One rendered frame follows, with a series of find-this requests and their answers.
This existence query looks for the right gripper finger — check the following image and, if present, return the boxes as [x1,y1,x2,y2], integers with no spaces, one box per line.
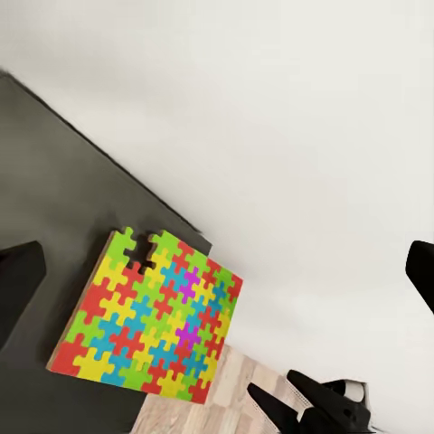
[247,383,299,434]
[288,370,372,434]

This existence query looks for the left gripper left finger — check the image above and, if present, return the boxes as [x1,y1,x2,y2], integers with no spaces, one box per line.
[0,241,47,348]

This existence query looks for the jigsaw puzzle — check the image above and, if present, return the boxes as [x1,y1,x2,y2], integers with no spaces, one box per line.
[47,228,243,405]

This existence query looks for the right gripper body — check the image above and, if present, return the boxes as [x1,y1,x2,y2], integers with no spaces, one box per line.
[297,405,375,434]

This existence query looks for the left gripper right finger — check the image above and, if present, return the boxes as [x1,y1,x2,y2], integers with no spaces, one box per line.
[405,240,434,314]

